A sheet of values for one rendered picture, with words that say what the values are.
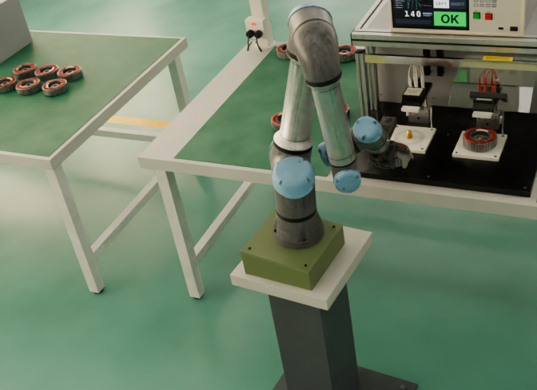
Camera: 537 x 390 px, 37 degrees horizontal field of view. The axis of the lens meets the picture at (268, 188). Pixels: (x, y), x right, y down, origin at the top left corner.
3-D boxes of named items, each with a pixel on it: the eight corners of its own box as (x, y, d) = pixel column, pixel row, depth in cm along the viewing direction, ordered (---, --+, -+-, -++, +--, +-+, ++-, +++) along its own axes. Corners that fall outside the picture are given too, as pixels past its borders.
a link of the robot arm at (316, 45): (339, 34, 191) (371, 190, 220) (332, 15, 200) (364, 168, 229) (292, 46, 192) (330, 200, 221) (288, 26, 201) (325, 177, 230)
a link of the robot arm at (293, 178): (276, 221, 223) (272, 183, 215) (273, 193, 234) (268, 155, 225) (319, 216, 223) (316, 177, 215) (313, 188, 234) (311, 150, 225)
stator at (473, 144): (492, 155, 259) (492, 145, 257) (458, 150, 264) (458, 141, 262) (501, 137, 266) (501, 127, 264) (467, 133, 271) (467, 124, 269)
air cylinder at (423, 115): (428, 123, 283) (428, 110, 280) (408, 121, 286) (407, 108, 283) (432, 116, 286) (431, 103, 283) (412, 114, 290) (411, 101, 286)
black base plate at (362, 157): (530, 197, 243) (530, 192, 242) (334, 174, 270) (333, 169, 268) (553, 120, 277) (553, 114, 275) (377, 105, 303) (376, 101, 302)
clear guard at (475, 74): (529, 113, 234) (530, 96, 231) (447, 107, 244) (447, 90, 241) (546, 63, 257) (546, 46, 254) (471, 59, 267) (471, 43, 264)
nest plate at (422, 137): (424, 153, 267) (424, 151, 267) (382, 149, 274) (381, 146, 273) (435, 131, 278) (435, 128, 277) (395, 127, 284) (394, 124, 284)
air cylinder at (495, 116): (498, 129, 273) (499, 116, 270) (476, 128, 276) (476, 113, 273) (501, 122, 276) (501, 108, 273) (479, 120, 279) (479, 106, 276)
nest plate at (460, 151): (498, 161, 257) (498, 158, 257) (451, 157, 264) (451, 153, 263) (507, 137, 268) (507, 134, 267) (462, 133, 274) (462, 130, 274)
